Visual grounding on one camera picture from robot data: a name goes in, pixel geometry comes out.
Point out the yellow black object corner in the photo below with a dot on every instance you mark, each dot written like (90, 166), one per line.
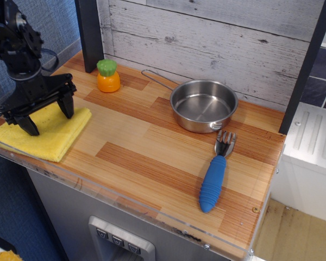
(8, 251)

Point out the blue handled fork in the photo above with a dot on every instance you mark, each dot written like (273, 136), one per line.
(212, 184)

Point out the small steel pan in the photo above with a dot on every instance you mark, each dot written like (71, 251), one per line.
(200, 105)

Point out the silver button panel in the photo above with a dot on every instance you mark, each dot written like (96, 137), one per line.
(114, 243)

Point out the yellow towel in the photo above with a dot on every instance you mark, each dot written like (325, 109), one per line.
(57, 133)

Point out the black shelf post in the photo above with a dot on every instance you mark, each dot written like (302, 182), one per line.
(90, 33)
(311, 55)

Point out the white ridged cabinet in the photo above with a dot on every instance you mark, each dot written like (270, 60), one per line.
(300, 180)

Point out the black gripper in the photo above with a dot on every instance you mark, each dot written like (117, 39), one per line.
(34, 91)

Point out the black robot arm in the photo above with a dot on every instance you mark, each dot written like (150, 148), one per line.
(20, 50)

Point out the black left shelf post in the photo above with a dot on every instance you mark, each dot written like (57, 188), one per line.
(90, 33)

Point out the black right shelf post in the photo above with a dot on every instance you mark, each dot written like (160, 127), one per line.
(311, 55)

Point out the orange toy carrot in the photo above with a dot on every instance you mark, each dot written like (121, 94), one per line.
(108, 79)

